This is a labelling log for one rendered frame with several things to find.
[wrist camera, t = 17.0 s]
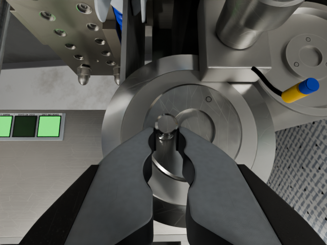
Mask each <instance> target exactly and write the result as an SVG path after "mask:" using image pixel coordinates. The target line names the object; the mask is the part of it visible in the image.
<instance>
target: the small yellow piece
mask: <svg viewBox="0 0 327 245"><path fill-rule="evenodd" d="M251 70H252V71H253V72H254V73H256V74H257V75H258V77H259V78H260V79H261V80H262V81H263V83H264V84H265V85H266V86H267V87H268V88H269V89H270V90H271V91H272V92H274V93H275V94H277V95H278V96H280V97H282V99H283V101H284V102H286V103H292V102H294V101H296V100H299V99H301V98H303V97H305V96H308V95H309V94H311V93H313V92H315V91H317V90H318V89H319V82H318V81H317V80H316V79H314V78H308V79H306V80H304V81H302V82H299V83H298V84H296V85H294V86H292V87H290V88H289V89H287V90H285V91H283V92H282V91H280V90H279V89H277V88H276V87H275V86H274V85H273V84H272V83H271V82H270V81H269V80H268V79H267V78H266V77H265V75H264V74H263V73H262V72H261V71H260V70H259V69H258V68H256V67H254V66H253V67H252V68H251Z"/></svg>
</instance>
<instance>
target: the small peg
mask: <svg viewBox="0 0 327 245"><path fill-rule="evenodd" d="M155 128H156V135H157V136H158V138H160V139H161V140H169V139H171V138H172V137H173V136H174V134H175V132H176V130H177V128H178V121H177V119H176V118H175V117H174V116H173V115H171V114H168V113H165V114H162V115H160V116H159V117H158V118H157V119H156V121H155Z"/></svg>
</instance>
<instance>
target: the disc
mask: <svg viewBox="0 0 327 245"><path fill-rule="evenodd" d="M176 70H200V64H199V55H192V54H179V55H172V56H167V57H163V58H160V59H157V60H154V61H152V62H150V63H148V64H146V65H144V66H142V67H140V68H139V69H137V70H136V71H135V72H134V73H132V74H131V75H130V76H129V77H128V78H127V79H126V80H125V81H124V82H123V83H122V84H121V85H120V86H119V87H118V89H117V90H116V92H115V93H114V95H113V97H112V99H111V101H110V103H109V105H108V107H107V109H106V112H105V116H104V120H103V125H102V134H101V144H102V153H103V158H104V157H105V156H106V155H107V154H108V153H109V152H110V151H112V150H113V149H114V148H115V147H117V146H118V145H120V144H121V125H122V120H123V117H124V113H125V111H126V108H127V106H128V104H129V103H130V101H131V99H132V98H133V97H134V95H135V94H136V93H137V92H138V91H139V89H141V88H142V87H143V86H144V85H145V84H146V83H148V82H149V81H151V80H152V79H154V78H156V77H158V76H160V75H162V74H165V73H168V72H172V71H176ZM227 83H229V84H230V85H232V86H233V87H234V88H235V89H236V90H237V91H238V92H239V93H240V94H241V95H242V97H243V98H244V99H245V101H246V102H247V104H248V105H249V107H250V109H251V111H252V113H253V116H254V119H255V123H256V127H257V134H258V147H257V154H256V158H255V161H254V164H253V167H252V169H251V171H253V172H254V173H255V174H256V175H257V176H258V177H259V178H260V179H261V180H262V181H264V182H265V183H267V181H268V178H269V176H270V173H271V171H272V167H273V163H274V157H275V146H276V141H275V130H274V125H273V120H272V117H271V114H270V111H269V109H268V107H267V105H266V103H265V101H264V99H263V98H262V96H261V94H260V93H259V92H258V90H257V89H256V88H255V86H254V85H253V84H252V83H251V82H227ZM185 213H186V206H179V205H174V204H170V203H168V202H165V201H162V200H160V199H158V198H157V197H155V196H153V220H154V221H157V222H159V223H162V224H165V225H168V226H172V227H177V228H186V222H185Z"/></svg>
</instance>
